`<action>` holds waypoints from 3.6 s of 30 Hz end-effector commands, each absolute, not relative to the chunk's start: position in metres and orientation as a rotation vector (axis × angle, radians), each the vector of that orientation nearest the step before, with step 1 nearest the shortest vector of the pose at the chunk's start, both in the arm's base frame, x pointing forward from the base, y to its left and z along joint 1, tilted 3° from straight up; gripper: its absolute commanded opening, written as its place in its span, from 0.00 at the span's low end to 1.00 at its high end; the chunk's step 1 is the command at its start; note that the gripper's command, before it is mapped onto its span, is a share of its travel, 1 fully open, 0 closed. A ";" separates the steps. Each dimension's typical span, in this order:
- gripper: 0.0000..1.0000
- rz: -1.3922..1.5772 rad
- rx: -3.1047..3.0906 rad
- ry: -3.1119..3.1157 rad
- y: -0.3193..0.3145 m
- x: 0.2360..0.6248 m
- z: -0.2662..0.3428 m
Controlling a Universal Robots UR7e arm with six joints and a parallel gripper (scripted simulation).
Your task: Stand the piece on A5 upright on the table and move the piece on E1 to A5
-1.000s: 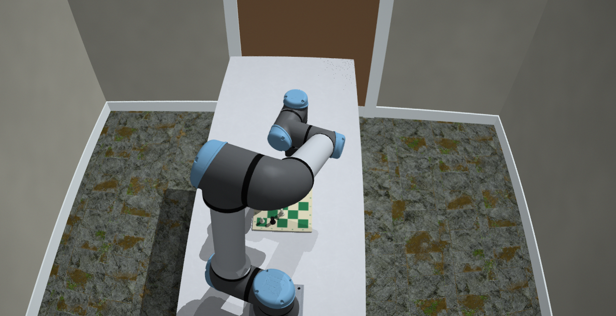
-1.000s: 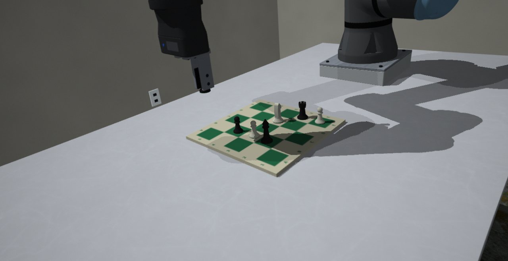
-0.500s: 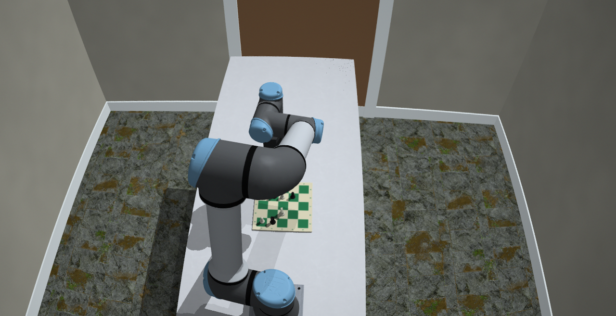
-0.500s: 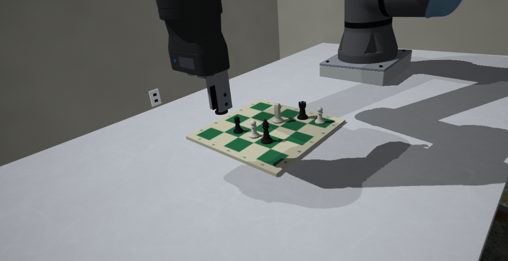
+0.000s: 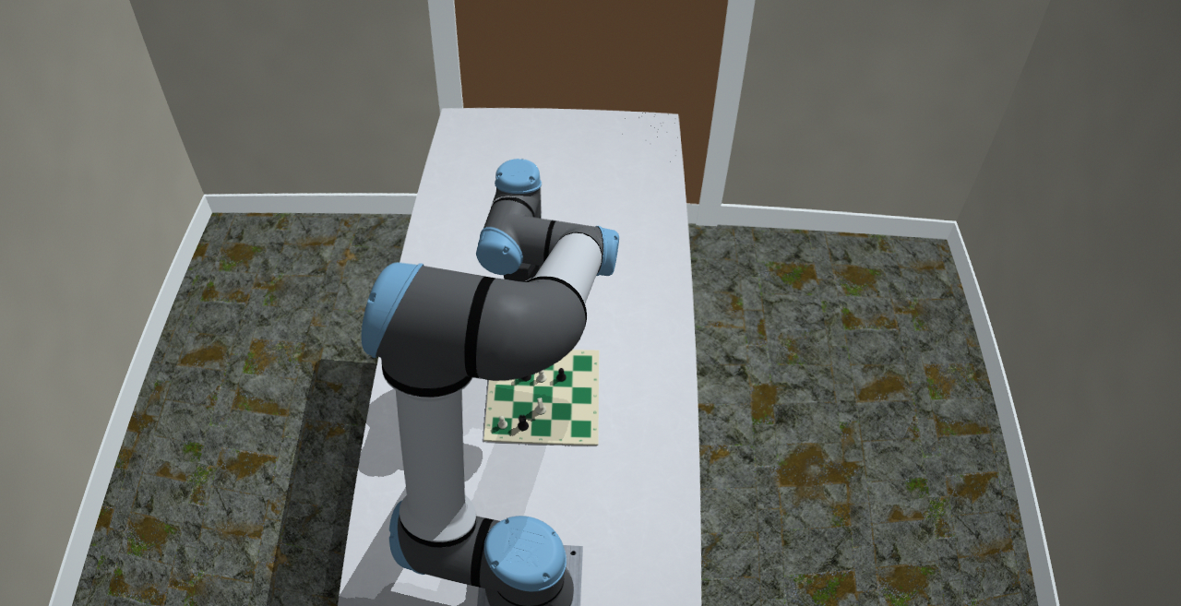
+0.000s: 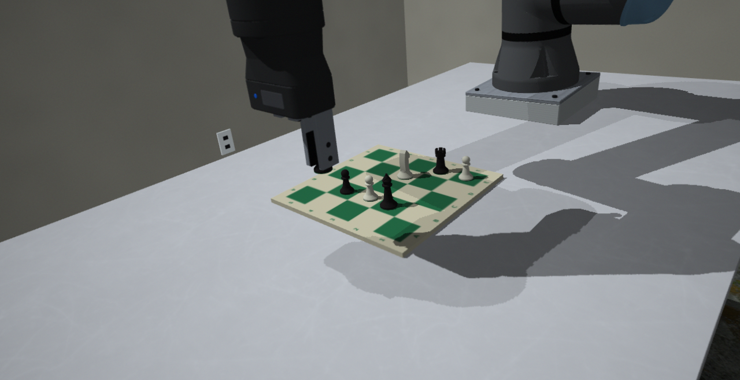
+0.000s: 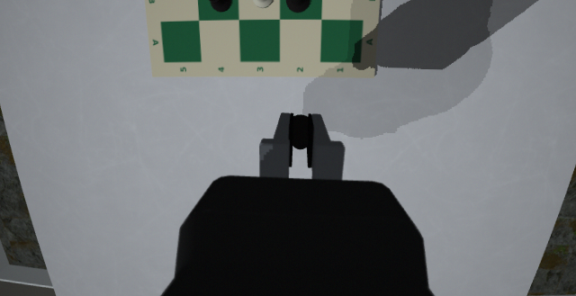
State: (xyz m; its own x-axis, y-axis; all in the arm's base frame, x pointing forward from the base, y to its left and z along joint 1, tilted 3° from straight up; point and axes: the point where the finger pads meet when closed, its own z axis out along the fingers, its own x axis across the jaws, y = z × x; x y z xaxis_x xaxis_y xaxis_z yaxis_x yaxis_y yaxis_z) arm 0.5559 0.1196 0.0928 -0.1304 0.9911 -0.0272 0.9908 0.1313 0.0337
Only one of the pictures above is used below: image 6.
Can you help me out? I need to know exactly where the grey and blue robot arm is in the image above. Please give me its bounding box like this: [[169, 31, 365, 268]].
[[492, 0, 673, 93]]

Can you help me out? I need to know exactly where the white chess pawn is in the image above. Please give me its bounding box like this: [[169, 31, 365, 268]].
[[363, 175, 378, 202], [458, 156, 473, 182]]

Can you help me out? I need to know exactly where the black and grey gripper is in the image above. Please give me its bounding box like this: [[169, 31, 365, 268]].
[[226, 0, 339, 171]]

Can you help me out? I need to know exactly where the green and cream chessboard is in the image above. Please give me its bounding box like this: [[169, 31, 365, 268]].
[[271, 145, 503, 258]]

